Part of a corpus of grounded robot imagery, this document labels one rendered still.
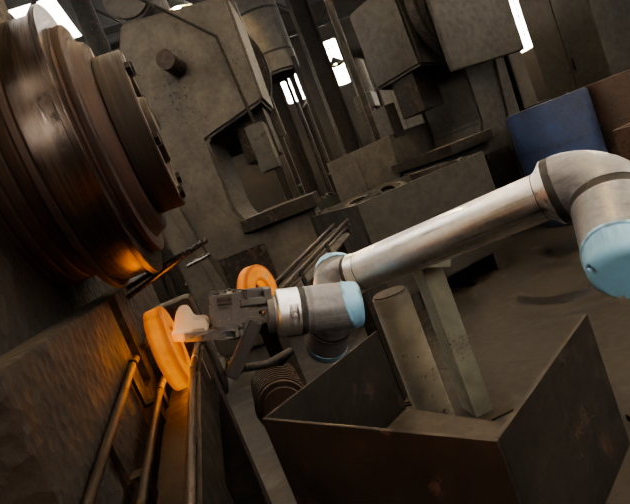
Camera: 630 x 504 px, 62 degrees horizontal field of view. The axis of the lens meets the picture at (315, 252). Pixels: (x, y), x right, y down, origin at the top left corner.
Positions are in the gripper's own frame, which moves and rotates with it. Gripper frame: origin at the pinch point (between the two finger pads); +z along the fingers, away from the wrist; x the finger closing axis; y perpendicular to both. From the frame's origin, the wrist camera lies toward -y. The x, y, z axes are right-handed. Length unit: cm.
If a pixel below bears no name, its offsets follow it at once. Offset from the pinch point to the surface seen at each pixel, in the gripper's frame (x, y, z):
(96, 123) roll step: 17.9, 35.4, 4.0
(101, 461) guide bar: 38.9, -5.0, 3.2
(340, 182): -441, 55, -136
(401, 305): -58, -10, -64
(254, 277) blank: -45.7, 4.7, -19.2
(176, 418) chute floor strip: 11.8, -10.9, -1.8
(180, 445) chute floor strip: 21.0, -11.7, -3.0
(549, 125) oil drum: -238, 69, -241
